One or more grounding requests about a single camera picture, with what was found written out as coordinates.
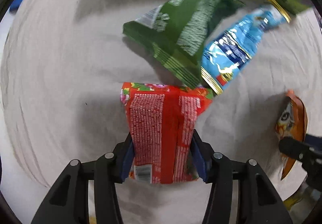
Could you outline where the orange snack bag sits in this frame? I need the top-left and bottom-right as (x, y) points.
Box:
(275, 89), (309, 181)

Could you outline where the blue snack bag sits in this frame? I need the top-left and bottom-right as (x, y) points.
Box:
(201, 0), (291, 95)

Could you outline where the grey table cloth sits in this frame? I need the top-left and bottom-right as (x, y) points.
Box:
(1, 0), (321, 223)

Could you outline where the green snack bag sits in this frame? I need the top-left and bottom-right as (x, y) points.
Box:
(123, 0), (244, 88)

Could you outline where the red snack packet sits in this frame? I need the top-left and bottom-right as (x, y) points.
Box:
(120, 82), (213, 184)

